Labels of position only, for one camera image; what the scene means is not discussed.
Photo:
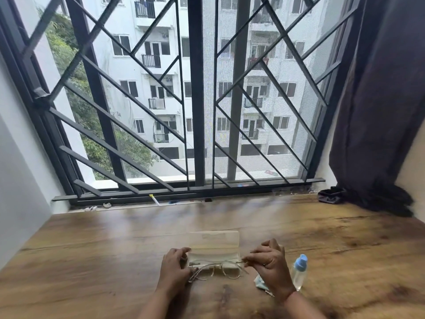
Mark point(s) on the clear-framed eyeglasses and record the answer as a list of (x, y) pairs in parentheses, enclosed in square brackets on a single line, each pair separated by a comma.
[(212, 270)]

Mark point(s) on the white apartment building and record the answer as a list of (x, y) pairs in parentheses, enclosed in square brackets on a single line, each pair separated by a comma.
[(146, 73)]

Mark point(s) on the light green cleaning cloth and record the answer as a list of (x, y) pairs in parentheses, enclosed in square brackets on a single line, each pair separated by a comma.
[(262, 284)]

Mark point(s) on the translucent yellowish glasses case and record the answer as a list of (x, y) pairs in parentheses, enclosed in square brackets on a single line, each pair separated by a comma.
[(214, 249)]

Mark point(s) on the small spray bottle blue cap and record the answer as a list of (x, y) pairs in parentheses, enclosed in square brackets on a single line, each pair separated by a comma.
[(299, 272)]

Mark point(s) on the blue pen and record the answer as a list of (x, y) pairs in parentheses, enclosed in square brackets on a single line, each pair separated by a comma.
[(174, 202)]

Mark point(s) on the dark curtain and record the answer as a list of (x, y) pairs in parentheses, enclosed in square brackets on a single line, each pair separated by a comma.
[(378, 112)]

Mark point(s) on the black metal window grille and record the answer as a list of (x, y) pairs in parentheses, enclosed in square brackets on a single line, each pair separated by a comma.
[(61, 197)]

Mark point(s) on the white stick yellow tip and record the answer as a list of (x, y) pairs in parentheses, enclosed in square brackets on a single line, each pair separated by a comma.
[(154, 199)]

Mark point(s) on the person's left hand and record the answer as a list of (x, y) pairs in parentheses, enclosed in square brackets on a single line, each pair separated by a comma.
[(174, 272)]

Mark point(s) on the person's right hand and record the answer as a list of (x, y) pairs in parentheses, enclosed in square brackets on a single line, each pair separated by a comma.
[(272, 267)]

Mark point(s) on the green tree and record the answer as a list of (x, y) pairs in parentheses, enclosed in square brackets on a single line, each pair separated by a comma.
[(76, 96)]

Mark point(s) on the dark crumpled cloth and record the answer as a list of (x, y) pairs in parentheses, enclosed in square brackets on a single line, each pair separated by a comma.
[(331, 195)]

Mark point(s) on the black window frame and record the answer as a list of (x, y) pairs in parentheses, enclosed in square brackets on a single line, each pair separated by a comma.
[(197, 96)]

